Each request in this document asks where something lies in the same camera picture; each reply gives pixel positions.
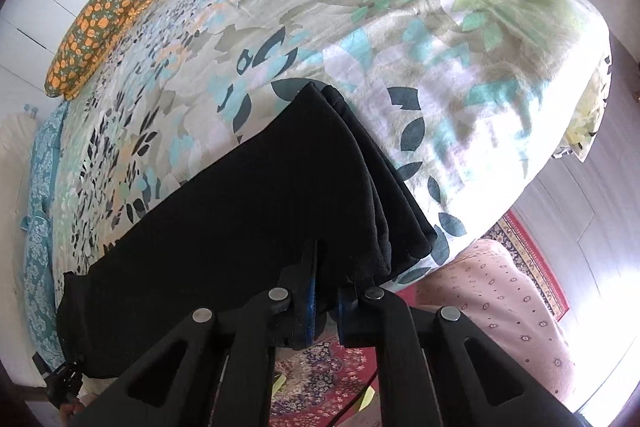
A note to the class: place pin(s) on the red patterned rug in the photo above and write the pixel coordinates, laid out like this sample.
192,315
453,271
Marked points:
310,374

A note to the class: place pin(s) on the pink dotted cushion seat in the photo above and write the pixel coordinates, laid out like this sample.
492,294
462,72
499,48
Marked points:
505,307

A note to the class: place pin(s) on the black pants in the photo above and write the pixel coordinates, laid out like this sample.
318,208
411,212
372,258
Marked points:
225,217

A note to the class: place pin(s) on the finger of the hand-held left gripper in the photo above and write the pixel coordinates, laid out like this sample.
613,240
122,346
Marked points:
64,377

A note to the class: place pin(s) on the bed with floral sheet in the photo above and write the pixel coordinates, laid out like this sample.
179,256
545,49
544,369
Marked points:
400,32

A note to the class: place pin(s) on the pale yellow floral cloth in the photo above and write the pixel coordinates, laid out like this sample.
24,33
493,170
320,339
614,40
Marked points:
592,107

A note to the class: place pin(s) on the orange floral folded quilt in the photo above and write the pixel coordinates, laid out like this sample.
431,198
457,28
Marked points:
115,12

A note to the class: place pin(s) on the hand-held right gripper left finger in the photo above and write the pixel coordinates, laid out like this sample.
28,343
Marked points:
310,307

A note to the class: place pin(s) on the cream padded headboard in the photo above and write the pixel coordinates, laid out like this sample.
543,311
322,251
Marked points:
12,167

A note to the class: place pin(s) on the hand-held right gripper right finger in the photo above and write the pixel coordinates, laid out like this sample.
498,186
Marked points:
344,317

